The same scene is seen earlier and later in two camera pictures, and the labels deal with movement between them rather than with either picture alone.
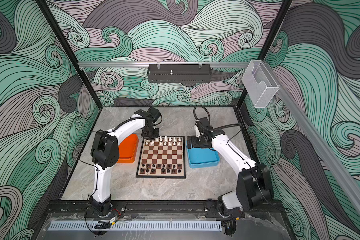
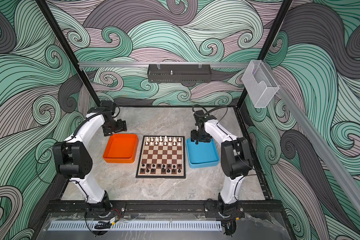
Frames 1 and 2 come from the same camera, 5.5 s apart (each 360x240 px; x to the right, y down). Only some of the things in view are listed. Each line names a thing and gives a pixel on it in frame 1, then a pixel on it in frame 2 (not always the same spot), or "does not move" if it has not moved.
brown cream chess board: (163, 157) does not move
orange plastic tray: (128, 149) does not move
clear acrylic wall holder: (260, 83) does not move
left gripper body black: (150, 133) → (115, 126)
